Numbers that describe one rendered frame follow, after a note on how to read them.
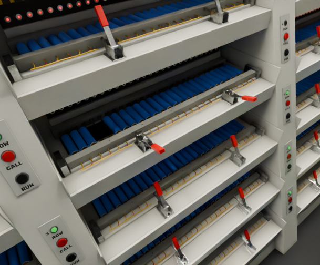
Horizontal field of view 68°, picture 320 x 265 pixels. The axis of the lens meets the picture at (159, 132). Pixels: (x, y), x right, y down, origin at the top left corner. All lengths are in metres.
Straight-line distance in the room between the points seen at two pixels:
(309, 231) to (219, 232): 0.57
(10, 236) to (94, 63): 0.33
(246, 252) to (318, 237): 0.39
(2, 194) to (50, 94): 0.17
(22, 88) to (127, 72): 0.18
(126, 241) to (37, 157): 0.29
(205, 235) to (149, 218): 0.24
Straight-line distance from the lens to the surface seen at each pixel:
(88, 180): 0.49
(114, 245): 0.61
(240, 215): 0.86
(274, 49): 0.73
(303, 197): 1.21
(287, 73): 0.80
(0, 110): 0.42
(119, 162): 0.50
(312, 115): 1.00
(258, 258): 1.16
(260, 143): 0.82
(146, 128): 0.54
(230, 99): 0.64
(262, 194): 0.92
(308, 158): 1.10
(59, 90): 0.42
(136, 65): 0.46
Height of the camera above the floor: 0.98
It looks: 25 degrees down
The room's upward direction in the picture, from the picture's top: 16 degrees counter-clockwise
